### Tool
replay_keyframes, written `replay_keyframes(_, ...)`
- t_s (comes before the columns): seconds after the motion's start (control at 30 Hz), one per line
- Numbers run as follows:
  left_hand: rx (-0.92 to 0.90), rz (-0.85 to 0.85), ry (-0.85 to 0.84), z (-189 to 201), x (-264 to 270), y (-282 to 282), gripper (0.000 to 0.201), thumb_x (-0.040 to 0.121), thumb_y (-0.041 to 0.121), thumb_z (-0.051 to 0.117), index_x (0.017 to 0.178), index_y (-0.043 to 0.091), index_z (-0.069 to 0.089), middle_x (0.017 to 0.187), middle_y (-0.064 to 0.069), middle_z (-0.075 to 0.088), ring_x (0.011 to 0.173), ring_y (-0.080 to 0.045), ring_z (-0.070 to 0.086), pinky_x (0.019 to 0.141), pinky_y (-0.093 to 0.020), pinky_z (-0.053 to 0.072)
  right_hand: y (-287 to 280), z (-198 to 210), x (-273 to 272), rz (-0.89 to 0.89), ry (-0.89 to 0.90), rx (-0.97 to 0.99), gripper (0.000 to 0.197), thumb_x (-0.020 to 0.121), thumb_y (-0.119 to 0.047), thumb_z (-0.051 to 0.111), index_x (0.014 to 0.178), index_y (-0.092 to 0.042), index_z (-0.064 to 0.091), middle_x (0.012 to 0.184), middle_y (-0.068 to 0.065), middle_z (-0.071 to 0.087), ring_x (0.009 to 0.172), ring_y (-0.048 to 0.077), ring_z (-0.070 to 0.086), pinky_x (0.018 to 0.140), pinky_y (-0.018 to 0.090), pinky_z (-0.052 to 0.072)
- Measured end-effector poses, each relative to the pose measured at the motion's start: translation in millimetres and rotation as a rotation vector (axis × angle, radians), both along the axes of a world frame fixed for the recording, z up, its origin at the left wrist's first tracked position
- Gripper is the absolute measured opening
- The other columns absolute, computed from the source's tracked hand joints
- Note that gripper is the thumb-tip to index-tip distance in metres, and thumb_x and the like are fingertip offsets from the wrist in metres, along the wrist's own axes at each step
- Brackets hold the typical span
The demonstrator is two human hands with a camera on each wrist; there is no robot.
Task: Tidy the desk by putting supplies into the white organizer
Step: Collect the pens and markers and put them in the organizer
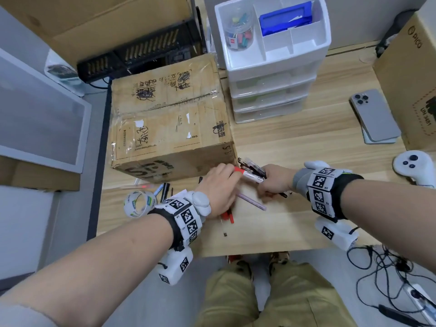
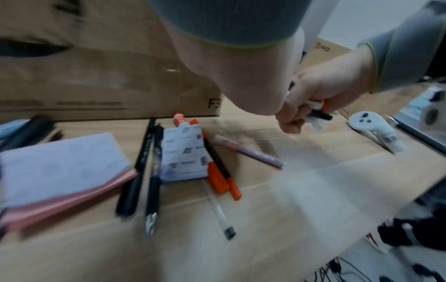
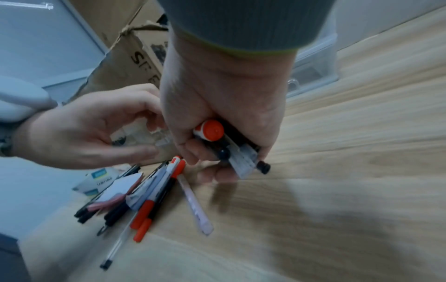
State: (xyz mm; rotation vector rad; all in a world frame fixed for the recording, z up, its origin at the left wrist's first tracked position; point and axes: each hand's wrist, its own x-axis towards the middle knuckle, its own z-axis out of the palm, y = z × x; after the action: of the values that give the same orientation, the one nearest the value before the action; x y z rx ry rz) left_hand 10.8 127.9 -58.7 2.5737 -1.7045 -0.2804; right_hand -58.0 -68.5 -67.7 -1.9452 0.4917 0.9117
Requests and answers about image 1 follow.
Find right marker wrist band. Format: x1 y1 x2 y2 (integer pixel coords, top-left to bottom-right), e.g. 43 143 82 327
292 160 365 224

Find bunch of clear gel pens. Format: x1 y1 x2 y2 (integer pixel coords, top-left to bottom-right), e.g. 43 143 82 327
237 157 268 179

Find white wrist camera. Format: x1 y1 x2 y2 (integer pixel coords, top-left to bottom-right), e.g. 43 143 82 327
157 247 194 286
313 216 360 252

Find white controller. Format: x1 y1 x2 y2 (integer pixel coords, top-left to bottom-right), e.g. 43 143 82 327
392 150 436 189

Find flat brown cardboard sheet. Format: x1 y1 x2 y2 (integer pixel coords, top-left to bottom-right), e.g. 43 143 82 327
0 155 82 192

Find grey cabinet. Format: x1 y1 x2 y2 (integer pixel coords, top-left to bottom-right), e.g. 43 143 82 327
0 271 37 297

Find purple pen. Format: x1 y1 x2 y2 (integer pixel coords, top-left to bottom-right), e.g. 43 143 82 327
237 192 268 212

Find marker wrist band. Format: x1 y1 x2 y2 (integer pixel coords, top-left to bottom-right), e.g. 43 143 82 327
147 189 212 252
292 160 365 224

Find grey smartphone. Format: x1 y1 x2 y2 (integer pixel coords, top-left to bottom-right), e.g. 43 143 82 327
350 89 402 143

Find slim white marker red cap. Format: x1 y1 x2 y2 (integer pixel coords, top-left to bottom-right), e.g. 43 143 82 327
234 166 266 185

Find black cable bundle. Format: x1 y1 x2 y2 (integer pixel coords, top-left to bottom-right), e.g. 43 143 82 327
375 10 417 59

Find white flat pad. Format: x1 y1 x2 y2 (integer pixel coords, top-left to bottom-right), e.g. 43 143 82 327
361 127 400 145

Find pile of colourful binder clips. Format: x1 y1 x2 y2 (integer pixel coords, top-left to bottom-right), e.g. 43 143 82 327
226 13 254 48

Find black adapter cable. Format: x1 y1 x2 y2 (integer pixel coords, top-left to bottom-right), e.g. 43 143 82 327
377 304 427 327

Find clear tape roll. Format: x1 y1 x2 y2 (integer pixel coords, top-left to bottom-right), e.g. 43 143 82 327
123 190 159 219

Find blue lanyard card holder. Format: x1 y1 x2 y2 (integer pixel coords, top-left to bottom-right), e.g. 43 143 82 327
258 0 314 38

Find white power strip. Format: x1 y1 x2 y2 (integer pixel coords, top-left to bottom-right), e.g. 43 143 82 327
403 283 436 325

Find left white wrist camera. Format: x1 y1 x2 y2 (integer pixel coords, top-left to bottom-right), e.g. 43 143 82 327
157 247 194 286

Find left marker wrist band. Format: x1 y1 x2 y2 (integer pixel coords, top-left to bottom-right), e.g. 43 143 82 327
147 189 212 252

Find black vented device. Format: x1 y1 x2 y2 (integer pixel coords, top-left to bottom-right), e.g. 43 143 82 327
76 18 206 84

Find white device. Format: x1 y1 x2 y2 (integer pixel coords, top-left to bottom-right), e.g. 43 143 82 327
44 49 86 98

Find black floor cables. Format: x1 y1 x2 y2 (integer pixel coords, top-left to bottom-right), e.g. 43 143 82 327
347 244 436 314

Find open brown cardboard box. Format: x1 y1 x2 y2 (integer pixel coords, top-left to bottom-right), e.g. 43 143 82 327
0 0 194 66

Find white framed grey panel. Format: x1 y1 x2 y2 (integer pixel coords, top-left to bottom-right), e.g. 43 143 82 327
0 47 93 174

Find clear orange pen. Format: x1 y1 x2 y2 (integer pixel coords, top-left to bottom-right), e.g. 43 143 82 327
102 183 154 190

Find person's right forearm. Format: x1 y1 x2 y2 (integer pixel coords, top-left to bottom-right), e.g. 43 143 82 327
342 180 436 273

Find person's left hand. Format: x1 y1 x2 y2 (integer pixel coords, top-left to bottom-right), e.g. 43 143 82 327
203 162 244 220

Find person's right hand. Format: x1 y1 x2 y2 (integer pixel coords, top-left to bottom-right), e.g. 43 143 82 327
257 163 299 199

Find white plastic drawer organizer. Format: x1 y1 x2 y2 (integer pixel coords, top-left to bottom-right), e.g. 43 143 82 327
214 0 332 125

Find clear plastic jar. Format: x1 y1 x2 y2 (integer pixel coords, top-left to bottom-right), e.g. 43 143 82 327
223 6 256 52

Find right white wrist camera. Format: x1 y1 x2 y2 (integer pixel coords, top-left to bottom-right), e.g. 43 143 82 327
313 216 360 252

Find person's left forearm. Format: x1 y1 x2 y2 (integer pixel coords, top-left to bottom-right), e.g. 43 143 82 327
0 213 175 327

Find taped brown cardboard box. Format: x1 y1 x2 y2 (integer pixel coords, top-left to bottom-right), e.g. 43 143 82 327
109 53 238 184

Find person's khaki trousers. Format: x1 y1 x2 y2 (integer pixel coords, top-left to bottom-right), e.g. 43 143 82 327
195 258 359 327

